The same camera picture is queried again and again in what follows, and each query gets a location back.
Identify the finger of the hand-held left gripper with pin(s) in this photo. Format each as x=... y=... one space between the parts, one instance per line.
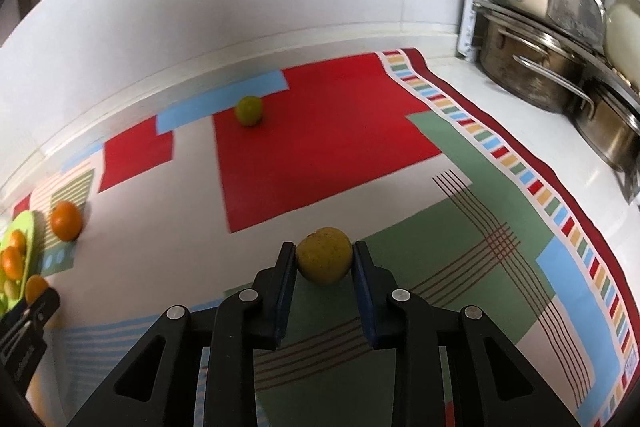
x=44 y=304

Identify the orange tangerine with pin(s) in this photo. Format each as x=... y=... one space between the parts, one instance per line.
x=66 y=220
x=17 y=241
x=11 y=264
x=36 y=288

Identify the green plate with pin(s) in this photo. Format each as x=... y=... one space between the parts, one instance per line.
x=26 y=223

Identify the small beige fruit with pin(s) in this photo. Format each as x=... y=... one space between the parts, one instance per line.
x=322 y=257
x=10 y=290

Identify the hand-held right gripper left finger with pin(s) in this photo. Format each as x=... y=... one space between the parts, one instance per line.
x=287 y=292

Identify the large steel pot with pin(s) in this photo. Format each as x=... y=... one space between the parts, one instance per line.
x=520 y=57

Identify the small green lime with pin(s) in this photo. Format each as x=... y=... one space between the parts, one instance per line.
x=248 y=110

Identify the white ceramic jug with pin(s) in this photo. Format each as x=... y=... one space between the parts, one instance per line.
x=622 y=22

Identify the colourful patchwork tablecloth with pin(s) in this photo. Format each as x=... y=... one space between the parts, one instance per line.
x=320 y=142

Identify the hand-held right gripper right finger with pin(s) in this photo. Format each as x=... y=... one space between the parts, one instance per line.
x=362 y=297

